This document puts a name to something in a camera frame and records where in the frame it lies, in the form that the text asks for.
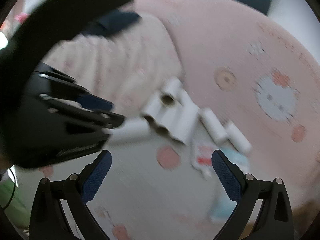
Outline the white pouch with red label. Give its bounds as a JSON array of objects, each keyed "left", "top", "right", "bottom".
[{"left": 191, "top": 140, "right": 215, "bottom": 179}]

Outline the light blue wipes packet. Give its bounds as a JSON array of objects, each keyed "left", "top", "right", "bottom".
[{"left": 209, "top": 147, "right": 252, "bottom": 222}]

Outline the black cable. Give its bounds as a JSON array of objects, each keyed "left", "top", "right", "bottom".
[{"left": 0, "top": 167, "right": 18, "bottom": 209}]

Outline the pile of white paper tubes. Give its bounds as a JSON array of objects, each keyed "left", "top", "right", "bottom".
[{"left": 112, "top": 76, "right": 253, "bottom": 155}]

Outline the pink cartoon printed blanket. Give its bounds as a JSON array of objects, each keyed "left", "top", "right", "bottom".
[{"left": 37, "top": 0, "right": 320, "bottom": 240}]

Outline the pink floral pillow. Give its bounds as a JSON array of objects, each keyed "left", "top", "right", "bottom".
[{"left": 41, "top": 14, "right": 184, "bottom": 120}]

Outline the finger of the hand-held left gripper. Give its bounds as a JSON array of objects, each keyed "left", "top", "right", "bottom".
[
  {"left": 35, "top": 64, "right": 113, "bottom": 112},
  {"left": 37, "top": 94, "right": 125, "bottom": 134}
]

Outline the green cloth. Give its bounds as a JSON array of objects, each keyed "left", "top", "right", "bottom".
[{"left": 0, "top": 175, "right": 30, "bottom": 228}]

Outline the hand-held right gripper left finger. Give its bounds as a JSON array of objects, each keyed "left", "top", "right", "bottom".
[{"left": 29, "top": 149, "right": 112, "bottom": 240}]

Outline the dark blue cloth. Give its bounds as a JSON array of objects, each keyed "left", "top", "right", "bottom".
[{"left": 82, "top": 9, "right": 141, "bottom": 39}]

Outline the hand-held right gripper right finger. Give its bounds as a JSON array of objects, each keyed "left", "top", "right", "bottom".
[{"left": 212, "top": 149, "right": 295, "bottom": 240}]

